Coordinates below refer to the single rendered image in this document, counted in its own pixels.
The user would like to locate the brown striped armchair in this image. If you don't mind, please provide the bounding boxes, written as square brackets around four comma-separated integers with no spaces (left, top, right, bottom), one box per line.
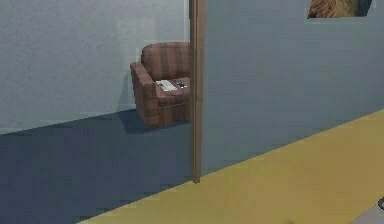
[129,41,192,130]

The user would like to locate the framed brown picture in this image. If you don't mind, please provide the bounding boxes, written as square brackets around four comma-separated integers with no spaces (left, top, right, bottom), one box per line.
[306,0,374,20]

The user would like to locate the grey furniture corner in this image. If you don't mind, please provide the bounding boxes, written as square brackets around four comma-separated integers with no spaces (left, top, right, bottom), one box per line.
[347,196,384,224]

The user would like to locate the brown wooden door frame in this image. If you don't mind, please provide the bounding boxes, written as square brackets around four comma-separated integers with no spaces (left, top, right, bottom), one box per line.
[188,0,207,185]

